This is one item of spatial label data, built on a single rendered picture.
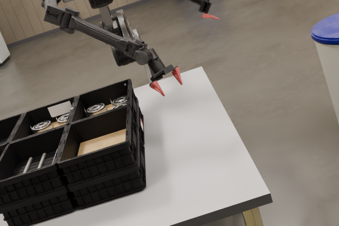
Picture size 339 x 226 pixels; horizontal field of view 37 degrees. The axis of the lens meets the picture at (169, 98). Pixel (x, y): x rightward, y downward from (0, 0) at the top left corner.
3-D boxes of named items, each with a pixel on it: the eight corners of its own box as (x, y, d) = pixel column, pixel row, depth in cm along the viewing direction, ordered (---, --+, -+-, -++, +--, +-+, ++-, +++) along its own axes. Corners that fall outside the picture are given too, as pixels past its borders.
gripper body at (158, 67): (174, 67, 221) (164, 53, 222) (155, 78, 218) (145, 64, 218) (170, 71, 227) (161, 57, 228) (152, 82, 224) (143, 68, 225)
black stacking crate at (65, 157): (77, 146, 239) (68, 125, 235) (137, 127, 238) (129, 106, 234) (67, 189, 202) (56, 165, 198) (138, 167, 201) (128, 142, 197)
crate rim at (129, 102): (78, 99, 273) (77, 95, 273) (131, 81, 272) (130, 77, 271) (70, 128, 236) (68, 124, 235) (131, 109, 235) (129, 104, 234)
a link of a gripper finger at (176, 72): (188, 80, 221) (176, 62, 222) (175, 88, 219) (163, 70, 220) (184, 83, 228) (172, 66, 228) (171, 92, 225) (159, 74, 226)
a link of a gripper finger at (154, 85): (175, 88, 219) (163, 70, 220) (162, 97, 217) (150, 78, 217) (171, 92, 225) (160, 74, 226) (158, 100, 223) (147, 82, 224)
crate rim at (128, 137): (70, 128, 236) (68, 124, 235) (131, 109, 234) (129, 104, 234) (57, 169, 198) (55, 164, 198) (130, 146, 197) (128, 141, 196)
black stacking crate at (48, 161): (17, 165, 240) (8, 145, 237) (77, 147, 239) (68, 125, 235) (-4, 212, 203) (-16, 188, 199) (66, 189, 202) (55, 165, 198)
